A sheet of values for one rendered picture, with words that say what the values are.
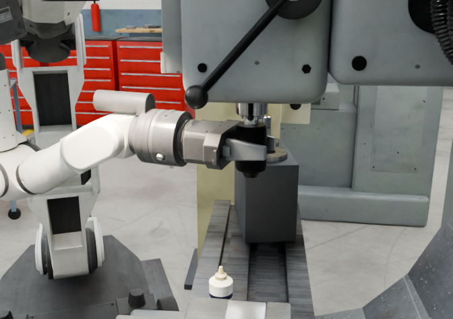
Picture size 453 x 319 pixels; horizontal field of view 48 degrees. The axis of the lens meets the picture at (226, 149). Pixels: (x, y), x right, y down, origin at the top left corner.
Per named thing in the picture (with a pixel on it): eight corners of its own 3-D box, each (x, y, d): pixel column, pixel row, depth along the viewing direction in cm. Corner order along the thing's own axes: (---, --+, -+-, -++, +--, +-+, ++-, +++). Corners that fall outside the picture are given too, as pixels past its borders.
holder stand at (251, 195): (244, 243, 117) (245, 160, 112) (233, 206, 138) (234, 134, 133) (296, 241, 118) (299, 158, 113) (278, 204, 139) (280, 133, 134)
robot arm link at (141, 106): (149, 172, 80) (87, 164, 83) (178, 151, 89) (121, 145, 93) (146, 100, 76) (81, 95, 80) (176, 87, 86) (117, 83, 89)
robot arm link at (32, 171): (67, 181, 85) (-6, 218, 94) (102, 164, 95) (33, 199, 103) (37, 125, 85) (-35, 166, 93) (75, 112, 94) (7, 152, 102)
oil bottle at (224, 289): (207, 329, 87) (207, 272, 84) (210, 315, 91) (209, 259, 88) (231, 330, 87) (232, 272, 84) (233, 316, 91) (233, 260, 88)
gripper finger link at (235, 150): (265, 162, 75) (226, 158, 77) (266, 141, 74) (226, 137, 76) (263, 166, 74) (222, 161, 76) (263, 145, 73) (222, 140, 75)
